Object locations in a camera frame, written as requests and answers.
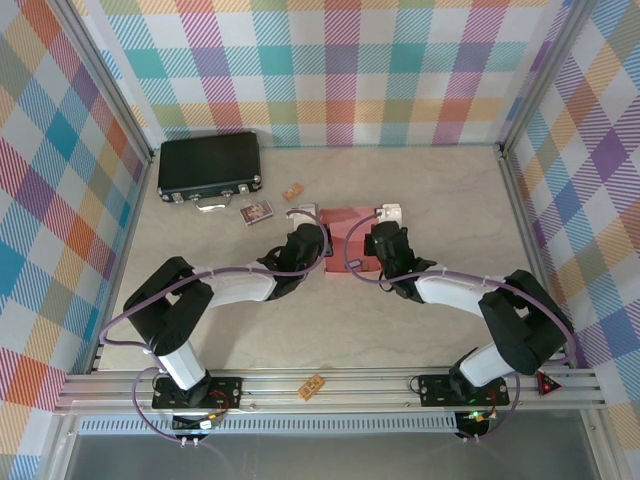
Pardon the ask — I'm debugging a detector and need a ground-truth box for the purple card box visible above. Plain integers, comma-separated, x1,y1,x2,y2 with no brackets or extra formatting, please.
239,200,274,226

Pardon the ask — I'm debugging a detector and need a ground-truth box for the orange patterned box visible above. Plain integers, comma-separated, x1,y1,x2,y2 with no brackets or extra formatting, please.
296,374,326,401

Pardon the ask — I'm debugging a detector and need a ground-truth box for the black briefcase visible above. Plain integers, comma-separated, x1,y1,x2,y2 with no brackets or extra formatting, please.
157,131,265,211

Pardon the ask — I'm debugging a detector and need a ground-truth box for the black electronics board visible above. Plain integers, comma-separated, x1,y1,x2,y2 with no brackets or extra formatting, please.
172,413,221,432
457,409,494,436

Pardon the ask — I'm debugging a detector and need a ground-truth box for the grey metal panel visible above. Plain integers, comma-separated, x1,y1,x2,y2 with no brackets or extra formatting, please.
64,433,601,480

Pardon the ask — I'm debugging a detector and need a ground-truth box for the red triangular button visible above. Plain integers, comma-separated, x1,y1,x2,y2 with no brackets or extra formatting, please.
536,368,563,399

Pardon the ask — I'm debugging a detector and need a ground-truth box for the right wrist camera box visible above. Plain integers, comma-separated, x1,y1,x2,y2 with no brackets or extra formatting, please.
375,202,404,224

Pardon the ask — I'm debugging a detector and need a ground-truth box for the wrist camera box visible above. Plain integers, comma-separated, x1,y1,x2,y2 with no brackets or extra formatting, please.
291,202,321,226
375,202,404,224

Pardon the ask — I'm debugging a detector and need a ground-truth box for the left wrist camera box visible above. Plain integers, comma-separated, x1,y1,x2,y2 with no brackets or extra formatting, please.
291,202,321,226

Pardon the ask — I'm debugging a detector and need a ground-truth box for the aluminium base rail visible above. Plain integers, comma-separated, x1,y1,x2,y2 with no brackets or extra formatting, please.
54,368,609,414

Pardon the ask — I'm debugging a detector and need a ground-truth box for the aluminium side rail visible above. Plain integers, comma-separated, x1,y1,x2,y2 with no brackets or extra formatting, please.
89,149,154,374
499,144,576,369

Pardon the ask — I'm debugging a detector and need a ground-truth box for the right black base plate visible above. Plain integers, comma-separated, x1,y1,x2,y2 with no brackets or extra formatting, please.
417,372,511,407

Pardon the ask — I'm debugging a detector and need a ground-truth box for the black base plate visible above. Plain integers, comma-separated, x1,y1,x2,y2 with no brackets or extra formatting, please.
151,375,244,411
417,372,511,407

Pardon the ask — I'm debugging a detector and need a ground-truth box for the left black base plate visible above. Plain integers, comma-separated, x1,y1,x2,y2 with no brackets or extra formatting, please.
151,375,244,411

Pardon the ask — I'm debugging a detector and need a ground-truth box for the slotted grey cable duct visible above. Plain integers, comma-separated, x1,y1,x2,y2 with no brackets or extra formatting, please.
77,417,459,435

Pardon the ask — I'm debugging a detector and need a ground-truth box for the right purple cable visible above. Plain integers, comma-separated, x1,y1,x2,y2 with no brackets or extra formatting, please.
344,212,576,444

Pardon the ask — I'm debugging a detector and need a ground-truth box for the purple cable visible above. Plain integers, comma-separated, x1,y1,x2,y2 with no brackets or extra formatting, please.
99,209,334,444
344,212,576,444

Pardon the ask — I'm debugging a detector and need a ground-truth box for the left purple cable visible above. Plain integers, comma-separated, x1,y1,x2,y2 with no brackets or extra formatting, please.
99,209,334,444

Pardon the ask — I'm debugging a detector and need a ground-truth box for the aluminium frame post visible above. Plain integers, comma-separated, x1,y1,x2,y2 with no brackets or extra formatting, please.
497,0,601,151
49,0,154,164

